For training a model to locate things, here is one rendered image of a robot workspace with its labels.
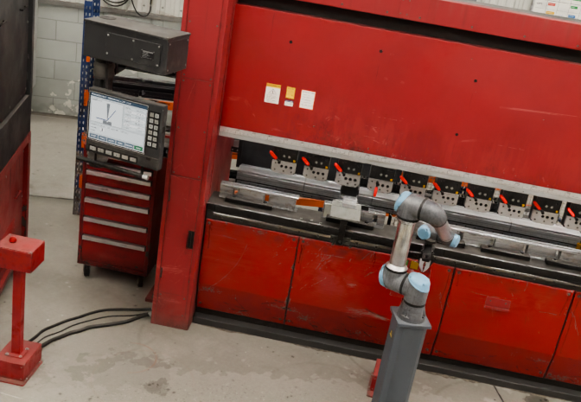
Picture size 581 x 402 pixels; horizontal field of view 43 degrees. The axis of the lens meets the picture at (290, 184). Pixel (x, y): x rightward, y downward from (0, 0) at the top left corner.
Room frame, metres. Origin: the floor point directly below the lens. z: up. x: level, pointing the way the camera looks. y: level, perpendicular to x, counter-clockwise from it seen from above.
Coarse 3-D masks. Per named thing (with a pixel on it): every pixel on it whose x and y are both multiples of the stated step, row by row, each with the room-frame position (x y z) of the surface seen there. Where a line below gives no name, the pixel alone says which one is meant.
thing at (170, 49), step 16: (96, 16) 3.92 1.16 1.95; (112, 16) 3.98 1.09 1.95; (96, 32) 3.80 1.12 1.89; (112, 32) 3.77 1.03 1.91; (128, 32) 3.75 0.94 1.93; (144, 32) 3.73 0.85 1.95; (160, 32) 3.79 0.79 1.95; (176, 32) 3.86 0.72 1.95; (96, 48) 3.80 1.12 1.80; (112, 48) 3.77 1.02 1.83; (128, 48) 3.74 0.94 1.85; (144, 48) 3.71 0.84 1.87; (160, 48) 3.69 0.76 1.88; (176, 48) 3.77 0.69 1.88; (96, 64) 3.90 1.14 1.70; (112, 64) 3.93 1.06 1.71; (128, 64) 3.74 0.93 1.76; (144, 64) 3.71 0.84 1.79; (160, 64) 3.69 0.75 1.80; (176, 64) 3.79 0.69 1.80; (96, 80) 3.90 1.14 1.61
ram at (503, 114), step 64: (256, 64) 4.30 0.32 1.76; (320, 64) 4.28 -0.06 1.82; (384, 64) 4.25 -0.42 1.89; (448, 64) 4.23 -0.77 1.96; (512, 64) 4.20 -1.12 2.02; (576, 64) 4.18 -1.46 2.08; (256, 128) 4.30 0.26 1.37; (320, 128) 4.27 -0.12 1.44; (384, 128) 4.25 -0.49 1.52; (448, 128) 4.22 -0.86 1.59; (512, 128) 4.20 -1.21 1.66; (576, 128) 4.17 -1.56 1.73; (576, 192) 4.17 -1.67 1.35
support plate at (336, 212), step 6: (336, 204) 4.21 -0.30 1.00; (330, 210) 4.10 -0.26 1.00; (336, 210) 4.12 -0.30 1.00; (342, 210) 4.13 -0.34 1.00; (348, 210) 4.15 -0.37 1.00; (354, 210) 4.17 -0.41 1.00; (360, 210) 4.18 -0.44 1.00; (330, 216) 4.02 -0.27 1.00; (336, 216) 4.03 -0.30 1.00; (342, 216) 4.04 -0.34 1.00; (348, 216) 4.06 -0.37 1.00; (354, 216) 4.07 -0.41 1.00; (360, 216) 4.09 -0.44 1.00
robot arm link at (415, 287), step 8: (416, 272) 3.45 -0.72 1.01; (408, 280) 3.39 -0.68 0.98; (416, 280) 3.37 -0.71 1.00; (424, 280) 3.39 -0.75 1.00; (400, 288) 3.39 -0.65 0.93; (408, 288) 3.37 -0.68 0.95; (416, 288) 3.35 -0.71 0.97; (424, 288) 3.35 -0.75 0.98; (408, 296) 3.37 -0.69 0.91; (416, 296) 3.35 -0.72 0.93; (424, 296) 3.35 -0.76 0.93; (416, 304) 3.35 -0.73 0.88
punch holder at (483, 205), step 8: (472, 184) 4.20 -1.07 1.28; (472, 192) 4.20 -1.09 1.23; (480, 192) 4.20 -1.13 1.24; (488, 192) 4.20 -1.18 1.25; (464, 200) 4.28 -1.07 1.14; (472, 200) 4.20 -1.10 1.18; (480, 200) 4.20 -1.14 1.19; (488, 200) 4.20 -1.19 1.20; (472, 208) 4.20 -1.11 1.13; (480, 208) 4.20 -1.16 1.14; (488, 208) 4.19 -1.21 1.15
